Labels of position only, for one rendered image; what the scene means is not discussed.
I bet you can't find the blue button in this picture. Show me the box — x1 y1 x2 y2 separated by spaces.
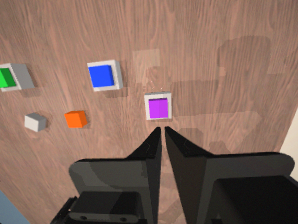
87 60 123 91

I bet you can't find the small orange block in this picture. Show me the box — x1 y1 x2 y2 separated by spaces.
64 111 88 128

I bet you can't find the green button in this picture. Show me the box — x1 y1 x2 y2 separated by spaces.
0 63 35 91

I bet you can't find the purple button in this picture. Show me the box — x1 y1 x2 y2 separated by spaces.
144 91 172 120

